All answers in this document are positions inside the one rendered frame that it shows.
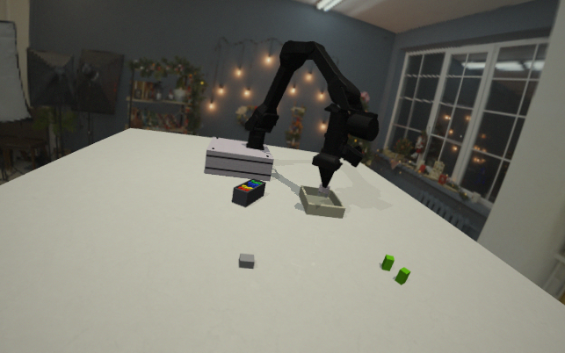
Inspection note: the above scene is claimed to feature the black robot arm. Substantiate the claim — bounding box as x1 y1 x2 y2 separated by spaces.
245 40 379 167

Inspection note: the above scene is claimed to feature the small green block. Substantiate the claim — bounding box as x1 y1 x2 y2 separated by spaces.
381 254 394 271
395 268 411 285

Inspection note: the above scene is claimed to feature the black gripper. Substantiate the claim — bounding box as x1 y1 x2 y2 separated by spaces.
312 129 349 188

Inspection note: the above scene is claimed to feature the beige rectangular tray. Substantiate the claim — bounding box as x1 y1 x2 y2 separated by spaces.
299 185 345 219

